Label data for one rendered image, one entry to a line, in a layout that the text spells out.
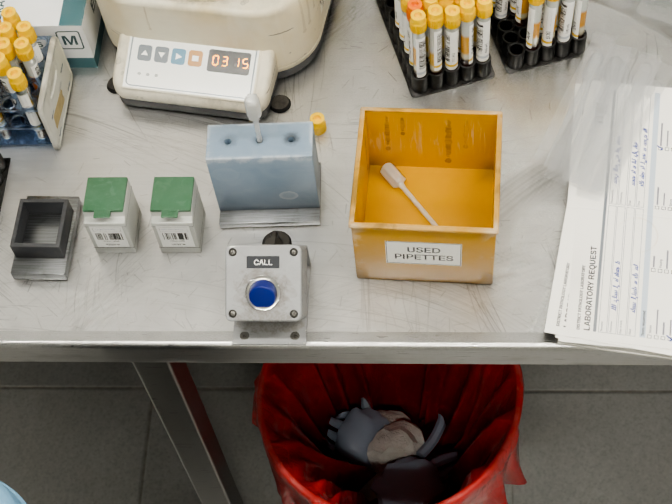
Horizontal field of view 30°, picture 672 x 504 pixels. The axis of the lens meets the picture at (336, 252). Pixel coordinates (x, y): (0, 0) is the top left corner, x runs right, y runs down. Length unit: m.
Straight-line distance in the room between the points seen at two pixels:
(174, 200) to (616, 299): 0.42
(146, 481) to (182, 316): 0.92
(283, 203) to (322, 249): 0.06
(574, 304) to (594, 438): 0.93
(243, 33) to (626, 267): 0.44
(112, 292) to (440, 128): 0.35
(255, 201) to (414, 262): 0.17
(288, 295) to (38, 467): 1.09
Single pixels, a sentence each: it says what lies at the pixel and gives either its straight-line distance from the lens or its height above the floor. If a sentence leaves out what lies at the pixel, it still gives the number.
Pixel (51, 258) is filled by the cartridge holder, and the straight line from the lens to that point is 1.26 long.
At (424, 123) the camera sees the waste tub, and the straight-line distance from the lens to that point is 1.20.
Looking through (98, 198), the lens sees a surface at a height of 0.94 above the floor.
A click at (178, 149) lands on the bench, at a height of 0.87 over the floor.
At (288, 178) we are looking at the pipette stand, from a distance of 1.20.
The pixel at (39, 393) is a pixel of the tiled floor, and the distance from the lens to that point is 2.21.
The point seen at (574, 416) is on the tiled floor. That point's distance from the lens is 2.11.
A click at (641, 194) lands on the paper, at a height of 0.89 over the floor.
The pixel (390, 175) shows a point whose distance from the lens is 1.24.
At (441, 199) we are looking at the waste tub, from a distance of 1.24.
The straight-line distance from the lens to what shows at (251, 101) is 1.13.
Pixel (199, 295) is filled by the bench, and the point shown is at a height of 0.88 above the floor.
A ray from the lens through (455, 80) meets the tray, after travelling 1.33.
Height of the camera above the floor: 1.93
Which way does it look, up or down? 59 degrees down
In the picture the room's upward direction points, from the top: 8 degrees counter-clockwise
